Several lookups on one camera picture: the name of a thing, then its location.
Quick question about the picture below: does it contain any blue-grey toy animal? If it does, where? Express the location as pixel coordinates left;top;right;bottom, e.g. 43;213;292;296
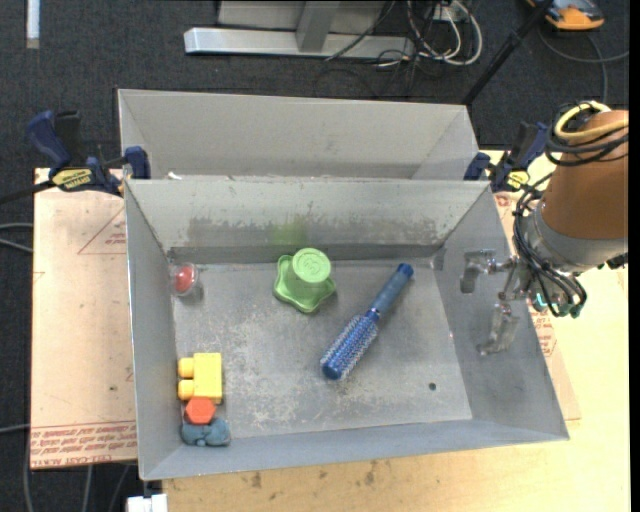
179;418;232;448

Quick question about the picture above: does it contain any green star-shaped cup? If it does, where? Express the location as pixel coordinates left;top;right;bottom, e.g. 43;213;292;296
272;247;337;315

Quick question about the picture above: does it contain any yellow toy building block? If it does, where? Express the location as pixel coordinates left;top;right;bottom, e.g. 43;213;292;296
176;352;224;405

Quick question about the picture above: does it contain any brown cardboard board, red print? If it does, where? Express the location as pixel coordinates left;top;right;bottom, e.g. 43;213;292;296
29;167;583;472

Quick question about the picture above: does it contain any orange hexagonal block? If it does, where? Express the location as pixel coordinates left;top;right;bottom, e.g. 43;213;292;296
183;397;218;427

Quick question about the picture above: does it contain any red ball in clear dome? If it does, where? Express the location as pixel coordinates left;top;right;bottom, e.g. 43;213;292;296
169;261;200;297

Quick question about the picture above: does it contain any blue round hairbrush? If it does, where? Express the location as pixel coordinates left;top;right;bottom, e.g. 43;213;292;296
319;262;415;381

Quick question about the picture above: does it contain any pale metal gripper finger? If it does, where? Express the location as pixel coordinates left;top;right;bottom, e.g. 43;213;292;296
476;301;521;357
459;249;498;295

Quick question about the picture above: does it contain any grey metal bin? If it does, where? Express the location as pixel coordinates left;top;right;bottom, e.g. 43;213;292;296
117;88;571;482

